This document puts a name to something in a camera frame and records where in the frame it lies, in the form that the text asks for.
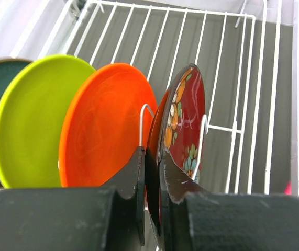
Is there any red floral plate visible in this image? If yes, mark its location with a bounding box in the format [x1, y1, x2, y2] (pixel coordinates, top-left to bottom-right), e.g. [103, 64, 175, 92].
[145, 63, 205, 247]

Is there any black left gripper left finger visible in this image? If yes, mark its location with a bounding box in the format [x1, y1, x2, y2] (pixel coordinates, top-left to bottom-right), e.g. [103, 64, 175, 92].
[0, 147, 145, 250]

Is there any lime green plate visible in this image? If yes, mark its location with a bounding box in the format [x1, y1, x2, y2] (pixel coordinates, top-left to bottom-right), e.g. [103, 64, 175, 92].
[0, 54, 95, 188]

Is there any orange plate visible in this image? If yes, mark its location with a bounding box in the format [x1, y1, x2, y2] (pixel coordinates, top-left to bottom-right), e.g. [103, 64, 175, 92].
[59, 63, 158, 187]

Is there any white wire dish rack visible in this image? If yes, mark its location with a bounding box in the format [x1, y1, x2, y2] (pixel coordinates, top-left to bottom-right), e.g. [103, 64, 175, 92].
[10, 1, 292, 193]

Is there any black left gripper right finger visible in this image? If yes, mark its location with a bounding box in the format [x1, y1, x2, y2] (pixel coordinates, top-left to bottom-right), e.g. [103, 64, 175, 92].
[160, 152, 299, 250]

